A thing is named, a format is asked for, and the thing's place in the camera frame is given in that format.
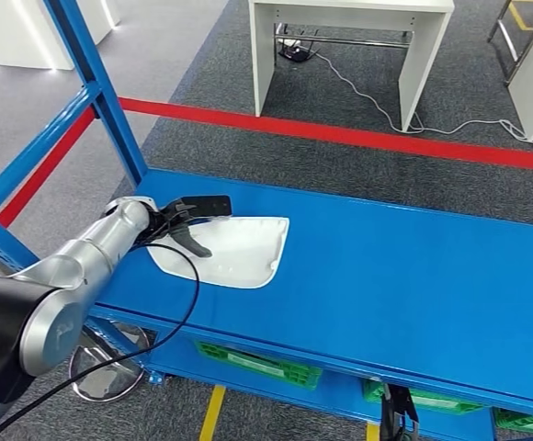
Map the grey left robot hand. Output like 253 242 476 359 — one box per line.
157 209 214 259

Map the white plastic shell part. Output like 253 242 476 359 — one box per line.
147 216 291 291

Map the blue steel shelf rack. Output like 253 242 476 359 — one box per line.
0 0 533 441

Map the green plastic crate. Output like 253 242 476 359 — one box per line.
363 377 486 416
194 340 323 392
494 407 533 437

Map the yellow floor tape square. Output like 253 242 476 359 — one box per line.
197 384 383 441

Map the red barrier belt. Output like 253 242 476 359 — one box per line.
0 107 97 230
118 96 533 175

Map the black router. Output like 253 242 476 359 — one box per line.
277 39 316 64

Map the steel table crossbar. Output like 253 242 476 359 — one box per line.
273 33 412 51

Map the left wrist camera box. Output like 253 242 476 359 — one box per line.
165 194 233 221

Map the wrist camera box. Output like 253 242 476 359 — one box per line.
378 383 420 441
165 194 233 221

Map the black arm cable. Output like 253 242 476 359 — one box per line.
0 242 202 441

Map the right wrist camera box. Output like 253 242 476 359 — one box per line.
378 383 420 441

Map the steel frame with yellow tape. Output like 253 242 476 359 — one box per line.
486 0 533 87

